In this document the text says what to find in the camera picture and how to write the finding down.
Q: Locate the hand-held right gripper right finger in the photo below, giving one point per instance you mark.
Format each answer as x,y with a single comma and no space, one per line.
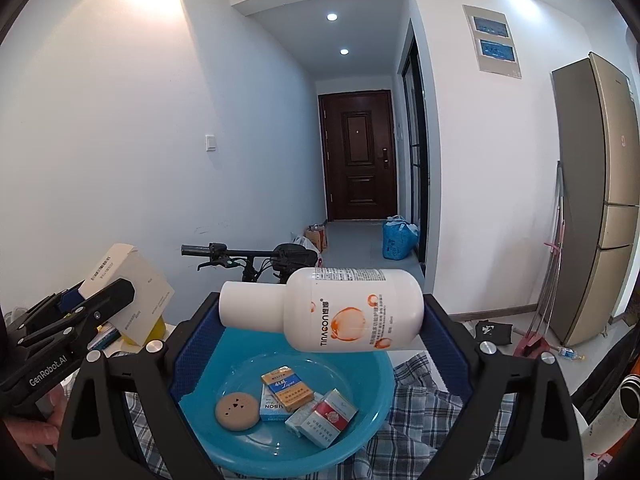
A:
450,351

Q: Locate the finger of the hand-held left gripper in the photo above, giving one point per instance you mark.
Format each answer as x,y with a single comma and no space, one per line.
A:
112,300
70,300

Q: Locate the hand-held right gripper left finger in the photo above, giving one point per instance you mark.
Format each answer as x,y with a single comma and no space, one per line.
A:
196,351

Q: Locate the white cardboard box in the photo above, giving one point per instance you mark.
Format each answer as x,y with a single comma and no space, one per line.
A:
135,275

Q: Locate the white lotion bottle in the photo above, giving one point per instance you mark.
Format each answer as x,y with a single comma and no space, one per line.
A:
350,310

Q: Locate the blue plastic basin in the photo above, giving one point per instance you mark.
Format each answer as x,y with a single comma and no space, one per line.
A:
280,455

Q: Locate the white round desktop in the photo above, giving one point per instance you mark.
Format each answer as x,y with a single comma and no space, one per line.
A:
172,331

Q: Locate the person's left hand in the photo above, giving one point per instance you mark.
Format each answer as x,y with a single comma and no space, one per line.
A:
37,437

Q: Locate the blue white booklet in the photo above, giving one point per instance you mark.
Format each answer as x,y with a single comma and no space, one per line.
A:
105,338

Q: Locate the yellow container green rim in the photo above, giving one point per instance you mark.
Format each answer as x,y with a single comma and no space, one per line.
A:
156,329

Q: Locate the black bag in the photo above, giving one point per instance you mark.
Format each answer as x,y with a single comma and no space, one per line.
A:
492,332

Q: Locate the blue plaid cloth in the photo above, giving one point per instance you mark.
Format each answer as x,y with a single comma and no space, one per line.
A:
415,410

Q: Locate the round tan compact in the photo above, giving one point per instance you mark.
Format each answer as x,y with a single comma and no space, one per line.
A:
236,412

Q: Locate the red dustpan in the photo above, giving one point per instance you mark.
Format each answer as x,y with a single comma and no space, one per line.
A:
531,346

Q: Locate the white blue small box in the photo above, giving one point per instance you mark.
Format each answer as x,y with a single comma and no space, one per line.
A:
269,409

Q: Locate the gold blue cigarette pack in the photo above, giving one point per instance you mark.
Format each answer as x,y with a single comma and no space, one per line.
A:
287,385

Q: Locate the black bicycle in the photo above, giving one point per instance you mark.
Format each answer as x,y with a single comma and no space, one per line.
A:
235,252

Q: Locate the clear water bottle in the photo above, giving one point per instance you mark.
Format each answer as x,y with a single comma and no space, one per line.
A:
570,353

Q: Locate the blue plastic bag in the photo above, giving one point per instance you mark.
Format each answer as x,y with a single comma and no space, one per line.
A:
399,240

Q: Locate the pale blue cigarette pack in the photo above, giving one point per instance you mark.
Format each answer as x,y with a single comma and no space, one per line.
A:
299,421

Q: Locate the red white cigarette pack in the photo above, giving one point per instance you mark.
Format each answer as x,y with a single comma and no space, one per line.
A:
330,417

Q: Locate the white plastic bag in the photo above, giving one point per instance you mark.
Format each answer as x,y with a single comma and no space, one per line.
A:
306,246

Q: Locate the black jacket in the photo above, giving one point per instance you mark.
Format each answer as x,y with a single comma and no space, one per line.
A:
607,365

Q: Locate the brown paper bag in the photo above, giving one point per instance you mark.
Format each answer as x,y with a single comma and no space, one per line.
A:
317,237

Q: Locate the cream tumbler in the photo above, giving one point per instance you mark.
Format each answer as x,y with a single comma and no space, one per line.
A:
617,410

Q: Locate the black framed glass door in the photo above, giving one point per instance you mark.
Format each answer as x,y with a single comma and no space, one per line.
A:
417,160

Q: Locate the dark brown door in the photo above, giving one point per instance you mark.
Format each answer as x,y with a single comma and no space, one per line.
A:
357,160

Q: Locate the gold refrigerator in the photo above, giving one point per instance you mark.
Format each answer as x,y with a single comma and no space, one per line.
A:
590,185

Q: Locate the white light switch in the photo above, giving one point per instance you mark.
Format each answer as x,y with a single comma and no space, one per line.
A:
211,142

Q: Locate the grey wall panel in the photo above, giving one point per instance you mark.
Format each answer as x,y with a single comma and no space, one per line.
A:
492,40

